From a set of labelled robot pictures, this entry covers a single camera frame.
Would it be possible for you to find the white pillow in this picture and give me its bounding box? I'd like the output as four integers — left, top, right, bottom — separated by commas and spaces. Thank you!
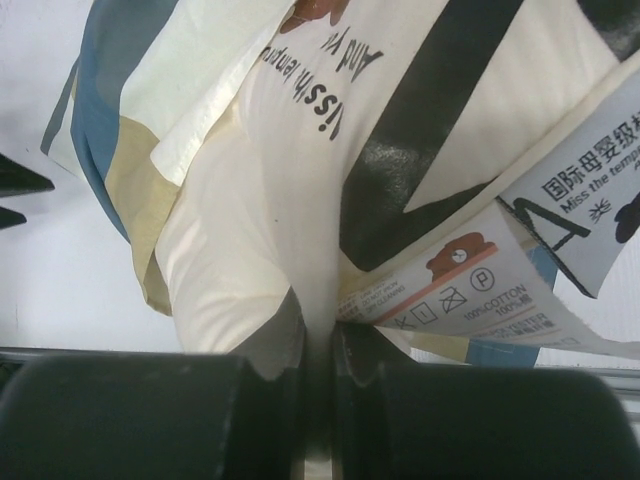
155, 1, 639, 357

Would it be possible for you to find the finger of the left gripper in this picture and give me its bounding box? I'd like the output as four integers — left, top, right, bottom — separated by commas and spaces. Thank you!
0, 154, 55, 193
0, 207, 26, 230

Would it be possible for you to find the blue tan white checked pillowcase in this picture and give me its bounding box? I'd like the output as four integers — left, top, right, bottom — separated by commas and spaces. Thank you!
40, 1, 179, 315

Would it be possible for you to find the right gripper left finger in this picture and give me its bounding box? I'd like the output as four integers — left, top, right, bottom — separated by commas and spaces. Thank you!
0, 289, 314, 480

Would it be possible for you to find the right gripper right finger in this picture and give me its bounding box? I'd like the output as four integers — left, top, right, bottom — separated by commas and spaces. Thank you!
332, 324, 639, 479

